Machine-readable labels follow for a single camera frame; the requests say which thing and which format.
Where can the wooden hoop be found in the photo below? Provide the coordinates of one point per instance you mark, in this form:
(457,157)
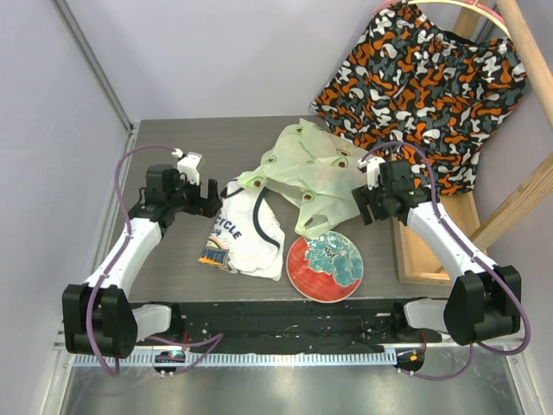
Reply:
(474,6)

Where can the light green plastic bag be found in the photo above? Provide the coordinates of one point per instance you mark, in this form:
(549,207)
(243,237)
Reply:
(314,170)

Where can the red and teal plate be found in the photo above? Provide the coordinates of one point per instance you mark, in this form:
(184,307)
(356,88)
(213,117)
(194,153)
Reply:
(326,269)

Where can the camouflage patterned shorts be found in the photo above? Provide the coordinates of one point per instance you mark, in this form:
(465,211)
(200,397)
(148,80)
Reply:
(424,94)

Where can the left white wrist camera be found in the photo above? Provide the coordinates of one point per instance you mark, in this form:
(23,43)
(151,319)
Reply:
(188,166)

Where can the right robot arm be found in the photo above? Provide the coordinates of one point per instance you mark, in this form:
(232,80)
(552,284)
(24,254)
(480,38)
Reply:
(482,304)

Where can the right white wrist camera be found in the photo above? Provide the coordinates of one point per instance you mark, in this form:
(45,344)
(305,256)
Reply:
(370,167)

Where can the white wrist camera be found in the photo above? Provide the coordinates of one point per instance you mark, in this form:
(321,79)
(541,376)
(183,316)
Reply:
(188,166)
(370,167)

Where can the perforated metal rail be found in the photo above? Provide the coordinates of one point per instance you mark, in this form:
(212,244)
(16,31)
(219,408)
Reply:
(159,358)

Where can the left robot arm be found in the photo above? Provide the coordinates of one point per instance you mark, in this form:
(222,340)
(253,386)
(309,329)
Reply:
(97,315)

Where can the wooden tray frame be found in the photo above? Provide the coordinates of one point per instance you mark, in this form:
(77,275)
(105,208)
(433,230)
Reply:
(432,228)

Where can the white printed t-shirt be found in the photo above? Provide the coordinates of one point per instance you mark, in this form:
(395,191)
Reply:
(246,237)

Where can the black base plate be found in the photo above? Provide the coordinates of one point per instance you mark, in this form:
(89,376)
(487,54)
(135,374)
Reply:
(295,327)

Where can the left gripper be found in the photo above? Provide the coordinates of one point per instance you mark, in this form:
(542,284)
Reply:
(202,206)

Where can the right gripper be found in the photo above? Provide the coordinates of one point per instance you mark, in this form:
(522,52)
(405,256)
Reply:
(372,202)

